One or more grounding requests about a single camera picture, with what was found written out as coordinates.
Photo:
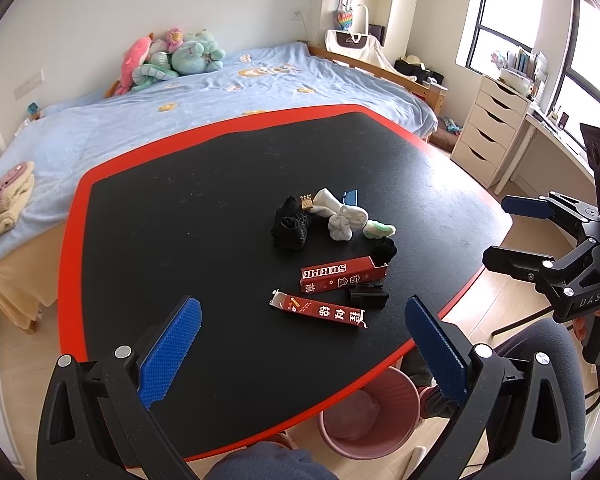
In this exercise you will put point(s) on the blue binder clip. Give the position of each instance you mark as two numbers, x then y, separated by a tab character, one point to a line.
350	198

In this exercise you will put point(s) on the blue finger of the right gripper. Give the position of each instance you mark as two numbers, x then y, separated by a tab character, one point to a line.
538	208
521	266

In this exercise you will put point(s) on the pink plush toy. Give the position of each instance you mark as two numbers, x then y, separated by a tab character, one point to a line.
133	58

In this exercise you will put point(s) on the small black cloth ball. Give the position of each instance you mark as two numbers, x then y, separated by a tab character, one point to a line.
382	250

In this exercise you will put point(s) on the green white wrapper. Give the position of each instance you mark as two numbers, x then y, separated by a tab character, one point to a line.
375	229

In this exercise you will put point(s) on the white tote bag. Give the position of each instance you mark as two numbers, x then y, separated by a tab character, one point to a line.
361	46

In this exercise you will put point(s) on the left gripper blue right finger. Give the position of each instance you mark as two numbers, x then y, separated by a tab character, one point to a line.
435	341

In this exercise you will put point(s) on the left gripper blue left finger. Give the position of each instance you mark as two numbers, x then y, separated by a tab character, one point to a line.
160	362

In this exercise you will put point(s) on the white sock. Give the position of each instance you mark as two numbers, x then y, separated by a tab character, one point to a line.
342	220

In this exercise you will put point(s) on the teal plush toy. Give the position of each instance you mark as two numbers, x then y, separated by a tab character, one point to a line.
198	54

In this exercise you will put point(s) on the folded pink beige blankets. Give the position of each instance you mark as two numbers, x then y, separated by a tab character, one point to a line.
16	187

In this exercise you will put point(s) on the wooden clothespin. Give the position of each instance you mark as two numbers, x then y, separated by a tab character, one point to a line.
306	203

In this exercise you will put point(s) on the long red carton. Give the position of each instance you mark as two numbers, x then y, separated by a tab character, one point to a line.
318	309

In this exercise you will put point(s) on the pink trash bin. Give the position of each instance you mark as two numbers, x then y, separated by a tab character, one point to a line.
374	421

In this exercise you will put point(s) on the red box with white letters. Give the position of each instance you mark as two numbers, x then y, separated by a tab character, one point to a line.
335	275

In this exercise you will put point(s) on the black patterned sock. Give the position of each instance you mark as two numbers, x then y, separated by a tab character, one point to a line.
290	229

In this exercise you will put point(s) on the striped green plush toy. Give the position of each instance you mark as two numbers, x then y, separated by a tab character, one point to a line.
157	68

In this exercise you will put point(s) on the black binder clip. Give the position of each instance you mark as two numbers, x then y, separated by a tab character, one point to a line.
367	296

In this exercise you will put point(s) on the black red-edged table mat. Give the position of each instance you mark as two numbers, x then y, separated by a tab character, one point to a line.
214	213

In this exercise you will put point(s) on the bed with blue sheet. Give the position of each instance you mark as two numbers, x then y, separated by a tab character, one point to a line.
75	136

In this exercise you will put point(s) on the white drawer cabinet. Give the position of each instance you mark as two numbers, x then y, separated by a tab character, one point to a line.
490	132

